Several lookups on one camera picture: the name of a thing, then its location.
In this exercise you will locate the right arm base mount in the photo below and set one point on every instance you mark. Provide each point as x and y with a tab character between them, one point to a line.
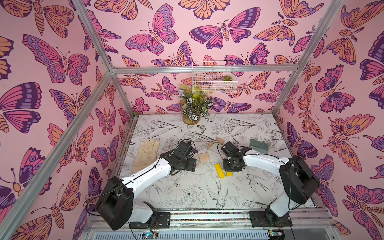
266	218

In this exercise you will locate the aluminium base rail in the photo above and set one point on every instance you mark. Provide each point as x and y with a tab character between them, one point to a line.
237	224

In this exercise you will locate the white wire basket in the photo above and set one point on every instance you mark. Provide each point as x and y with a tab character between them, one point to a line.
209	79

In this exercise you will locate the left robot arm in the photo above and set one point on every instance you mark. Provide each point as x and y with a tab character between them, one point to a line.
117	204

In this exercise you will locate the green hand brush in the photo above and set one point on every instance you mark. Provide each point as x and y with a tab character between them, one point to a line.
258	146

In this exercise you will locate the potted striped leaf plant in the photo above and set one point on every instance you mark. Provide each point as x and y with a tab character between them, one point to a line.
194	105

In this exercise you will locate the square natural wood block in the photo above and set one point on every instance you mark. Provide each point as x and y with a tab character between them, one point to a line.
204	157

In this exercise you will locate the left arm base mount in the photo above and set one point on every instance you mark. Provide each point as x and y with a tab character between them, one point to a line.
145	216

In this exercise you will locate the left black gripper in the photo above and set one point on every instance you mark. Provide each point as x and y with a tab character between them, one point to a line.
192	164

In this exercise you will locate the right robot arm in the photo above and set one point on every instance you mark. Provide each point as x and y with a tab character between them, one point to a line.
298	180

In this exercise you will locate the natural wood triangle block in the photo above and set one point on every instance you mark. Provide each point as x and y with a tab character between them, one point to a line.
220	141
210	145

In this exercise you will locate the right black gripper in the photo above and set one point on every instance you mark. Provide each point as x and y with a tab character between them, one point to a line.
229	165

